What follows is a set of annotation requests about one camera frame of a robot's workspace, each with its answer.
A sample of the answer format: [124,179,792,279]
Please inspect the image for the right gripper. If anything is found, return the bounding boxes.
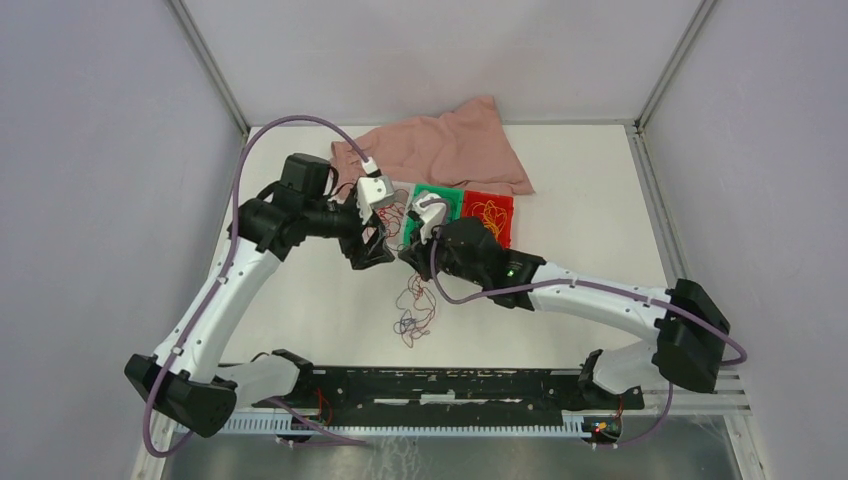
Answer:
[400,215,486,286]

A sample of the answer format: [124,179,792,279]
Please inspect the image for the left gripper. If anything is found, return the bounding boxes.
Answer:
[305,191,395,269]

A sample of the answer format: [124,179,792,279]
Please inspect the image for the coloured cable pile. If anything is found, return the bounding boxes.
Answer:
[392,271,440,350]

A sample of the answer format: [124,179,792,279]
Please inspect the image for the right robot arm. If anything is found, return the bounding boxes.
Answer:
[388,217,731,408]

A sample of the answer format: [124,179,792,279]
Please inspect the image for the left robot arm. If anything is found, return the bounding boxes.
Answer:
[124,153,394,438]

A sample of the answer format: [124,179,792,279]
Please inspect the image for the translucent white bin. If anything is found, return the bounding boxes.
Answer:
[378,181,416,253]

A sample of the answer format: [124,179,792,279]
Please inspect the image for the green plastic bin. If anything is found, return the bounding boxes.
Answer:
[400,184,465,246]

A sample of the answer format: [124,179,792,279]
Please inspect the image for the red plastic bin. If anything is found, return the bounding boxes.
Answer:
[461,190,514,248]

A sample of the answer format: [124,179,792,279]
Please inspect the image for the pink cloth shorts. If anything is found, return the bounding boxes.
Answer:
[355,95,535,196]

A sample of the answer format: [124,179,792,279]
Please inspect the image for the red cables in white bin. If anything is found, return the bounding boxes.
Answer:
[376,201,409,246]

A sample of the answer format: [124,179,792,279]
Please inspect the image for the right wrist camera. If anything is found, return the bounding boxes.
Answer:
[407,191,452,243]

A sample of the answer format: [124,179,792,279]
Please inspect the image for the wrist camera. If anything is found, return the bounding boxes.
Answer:
[355,175,395,226]
[407,191,452,243]

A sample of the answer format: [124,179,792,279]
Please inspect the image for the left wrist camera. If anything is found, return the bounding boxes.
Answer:
[355,175,395,226]

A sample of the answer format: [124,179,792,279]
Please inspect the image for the yellow cables in red bin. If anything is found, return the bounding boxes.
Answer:
[466,198,513,240]

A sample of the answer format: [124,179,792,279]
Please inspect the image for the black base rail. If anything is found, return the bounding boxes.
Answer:
[275,349,645,428]

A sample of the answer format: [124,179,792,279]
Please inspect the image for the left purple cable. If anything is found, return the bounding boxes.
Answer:
[142,115,379,460]

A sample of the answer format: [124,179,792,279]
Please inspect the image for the purple cable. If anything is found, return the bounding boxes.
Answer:
[429,198,749,367]
[142,115,379,460]

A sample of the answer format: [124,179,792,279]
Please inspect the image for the white cable duct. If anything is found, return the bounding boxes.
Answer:
[219,409,590,439]

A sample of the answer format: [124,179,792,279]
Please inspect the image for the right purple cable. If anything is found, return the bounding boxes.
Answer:
[429,198,749,367]

